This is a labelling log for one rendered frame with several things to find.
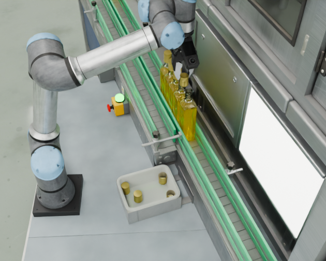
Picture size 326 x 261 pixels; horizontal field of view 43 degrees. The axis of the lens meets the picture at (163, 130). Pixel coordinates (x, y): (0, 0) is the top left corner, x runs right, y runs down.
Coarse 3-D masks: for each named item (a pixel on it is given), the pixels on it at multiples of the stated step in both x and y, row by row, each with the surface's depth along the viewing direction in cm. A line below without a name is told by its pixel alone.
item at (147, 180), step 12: (156, 168) 171; (168, 168) 170; (120, 180) 167; (132, 180) 170; (144, 180) 173; (156, 180) 175; (168, 180) 171; (120, 192) 162; (132, 192) 171; (144, 192) 171; (156, 192) 171; (132, 204) 167; (144, 204) 167; (156, 204) 159
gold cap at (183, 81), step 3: (183, 72) 159; (180, 75) 158; (183, 75) 158; (186, 75) 158; (180, 78) 158; (183, 78) 157; (186, 78) 157; (180, 81) 159; (183, 81) 158; (186, 81) 158; (180, 84) 160; (183, 84) 159; (186, 84) 159
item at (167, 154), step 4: (164, 148) 172; (168, 148) 172; (172, 148) 172; (160, 152) 171; (164, 152) 171; (168, 152) 171; (172, 152) 172; (176, 152) 173; (156, 156) 170; (160, 156) 171; (164, 156) 172; (168, 156) 172; (172, 156) 174; (176, 156) 175; (156, 160) 172; (160, 160) 173; (164, 160) 173; (168, 160) 174; (172, 160) 175; (156, 164) 174
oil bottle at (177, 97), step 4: (176, 92) 166; (176, 96) 165; (180, 96) 164; (184, 96) 165; (176, 100) 166; (180, 100) 165; (176, 104) 167; (176, 108) 169; (176, 112) 170; (176, 116) 171; (176, 120) 173
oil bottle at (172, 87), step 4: (172, 84) 169; (176, 84) 168; (172, 88) 169; (176, 88) 168; (172, 92) 169; (172, 96) 171; (172, 100) 172; (168, 104) 180; (172, 104) 174; (172, 108) 176; (172, 112) 177
